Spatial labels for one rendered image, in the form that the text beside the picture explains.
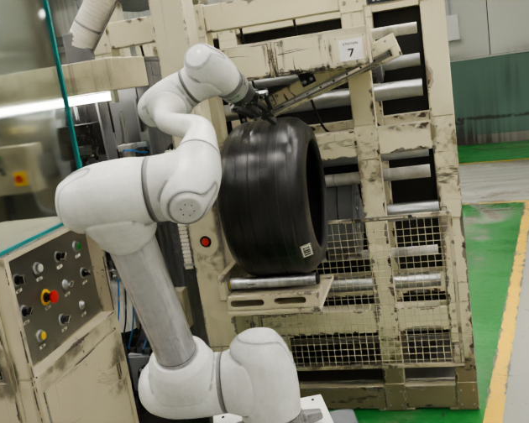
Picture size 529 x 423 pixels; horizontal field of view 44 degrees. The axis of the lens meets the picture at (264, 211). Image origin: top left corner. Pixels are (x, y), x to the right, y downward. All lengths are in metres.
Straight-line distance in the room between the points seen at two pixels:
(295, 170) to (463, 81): 9.38
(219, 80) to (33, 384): 1.02
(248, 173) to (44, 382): 0.92
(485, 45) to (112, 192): 10.50
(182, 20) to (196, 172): 1.30
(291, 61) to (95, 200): 1.50
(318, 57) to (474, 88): 8.98
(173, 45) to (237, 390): 1.34
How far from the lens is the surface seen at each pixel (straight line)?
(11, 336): 2.03
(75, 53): 2.96
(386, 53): 2.71
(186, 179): 1.21
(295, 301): 2.46
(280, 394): 1.64
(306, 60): 2.61
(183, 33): 2.46
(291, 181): 2.22
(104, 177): 1.27
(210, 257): 2.56
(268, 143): 2.28
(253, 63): 2.66
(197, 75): 1.71
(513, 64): 11.43
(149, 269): 1.39
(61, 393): 2.18
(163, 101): 1.74
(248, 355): 1.61
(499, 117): 11.51
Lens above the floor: 1.66
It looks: 12 degrees down
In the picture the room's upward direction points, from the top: 9 degrees counter-clockwise
